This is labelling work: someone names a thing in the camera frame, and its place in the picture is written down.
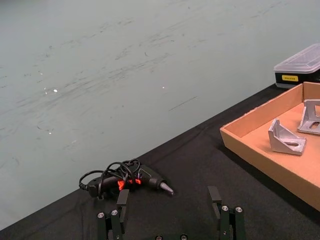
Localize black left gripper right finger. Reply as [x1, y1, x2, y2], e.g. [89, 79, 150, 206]
[207, 185, 247, 240]

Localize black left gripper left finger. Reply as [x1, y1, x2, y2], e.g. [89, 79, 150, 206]
[96, 189, 130, 240]

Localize black table cloth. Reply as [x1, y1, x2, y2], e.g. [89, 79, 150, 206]
[0, 83, 320, 240]

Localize shallow brown cardboard tray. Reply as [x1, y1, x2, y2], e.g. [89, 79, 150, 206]
[219, 81, 320, 212]

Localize clear plastic case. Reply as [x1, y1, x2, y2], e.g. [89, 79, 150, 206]
[273, 42, 320, 89]

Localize black corded tool red switch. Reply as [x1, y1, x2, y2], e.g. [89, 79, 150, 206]
[78, 158, 176, 201]

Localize grey metal corner bracket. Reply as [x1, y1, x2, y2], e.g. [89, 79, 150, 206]
[267, 118, 307, 156]
[297, 99, 320, 136]

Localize plain pale wall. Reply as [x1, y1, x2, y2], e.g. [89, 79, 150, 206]
[0, 0, 320, 231]

